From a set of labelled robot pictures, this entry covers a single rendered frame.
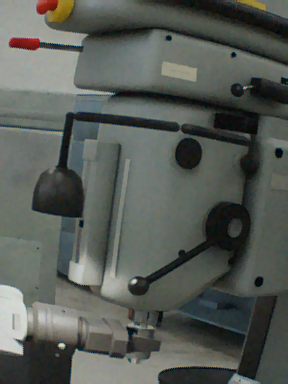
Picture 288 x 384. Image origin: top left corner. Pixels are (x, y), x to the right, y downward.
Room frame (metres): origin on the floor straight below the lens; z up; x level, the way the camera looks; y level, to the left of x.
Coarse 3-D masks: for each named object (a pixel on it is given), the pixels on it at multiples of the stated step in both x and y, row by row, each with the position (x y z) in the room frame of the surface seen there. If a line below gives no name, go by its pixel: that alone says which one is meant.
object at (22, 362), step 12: (24, 348) 1.67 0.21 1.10; (0, 360) 1.76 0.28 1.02; (12, 360) 1.71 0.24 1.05; (24, 360) 1.67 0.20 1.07; (36, 360) 1.67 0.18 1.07; (48, 360) 1.69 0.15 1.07; (60, 360) 1.71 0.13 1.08; (0, 372) 1.76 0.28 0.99; (12, 372) 1.71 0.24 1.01; (24, 372) 1.67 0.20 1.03; (36, 372) 1.67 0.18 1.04; (48, 372) 1.69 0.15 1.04; (60, 372) 1.71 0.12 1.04
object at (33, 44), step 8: (16, 40) 1.29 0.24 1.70; (24, 40) 1.30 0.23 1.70; (32, 40) 1.31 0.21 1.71; (24, 48) 1.31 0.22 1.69; (32, 48) 1.31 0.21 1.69; (48, 48) 1.33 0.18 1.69; (56, 48) 1.34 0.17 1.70; (64, 48) 1.35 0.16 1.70; (72, 48) 1.35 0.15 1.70; (80, 48) 1.36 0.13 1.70
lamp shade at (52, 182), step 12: (60, 168) 1.15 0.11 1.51; (48, 180) 1.14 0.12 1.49; (60, 180) 1.14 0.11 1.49; (72, 180) 1.14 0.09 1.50; (36, 192) 1.14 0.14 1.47; (48, 192) 1.13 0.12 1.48; (60, 192) 1.13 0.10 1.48; (72, 192) 1.14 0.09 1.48; (36, 204) 1.14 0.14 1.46; (48, 204) 1.13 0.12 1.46; (60, 204) 1.13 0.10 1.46; (72, 204) 1.14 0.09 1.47; (60, 216) 1.13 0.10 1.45; (72, 216) 1.14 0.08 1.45
